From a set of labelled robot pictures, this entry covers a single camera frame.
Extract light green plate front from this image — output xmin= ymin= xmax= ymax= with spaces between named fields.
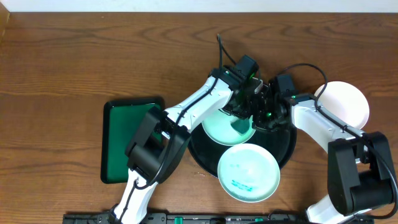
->
xmin=217 ymin=143 xmax=280 ymax=203

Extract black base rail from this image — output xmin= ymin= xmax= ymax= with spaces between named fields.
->
xmin=62 ymin=212 xmax=375 ymax=224

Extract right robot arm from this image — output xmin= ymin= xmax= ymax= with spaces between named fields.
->
xmin=251 ymin=74 xmax=397 ymax=223

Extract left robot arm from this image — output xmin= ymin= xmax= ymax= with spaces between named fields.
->
xmin=112 ymin=55 xmax=260 ymax=223

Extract green rectangular tray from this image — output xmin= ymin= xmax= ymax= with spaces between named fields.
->
xmin=100 ymin=96 xmax=165 ymax=184

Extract green sponge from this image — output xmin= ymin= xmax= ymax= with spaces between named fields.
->
xmin=231 ymin=119 xmax=250 ymax=135

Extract round black serving tray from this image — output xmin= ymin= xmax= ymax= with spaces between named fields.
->
xmin=188 ymin=124 xmax=297 ymax=178

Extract light green plate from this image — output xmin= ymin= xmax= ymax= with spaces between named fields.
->
xmin=217 ymin=143 xmax=280 ymax=203
xmin=201 ymin=110 xmax=256 ymax=146

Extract white plate with green smear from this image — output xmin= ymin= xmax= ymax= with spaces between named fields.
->
xmin=319 ymin=81 xmax=370 ymax=129

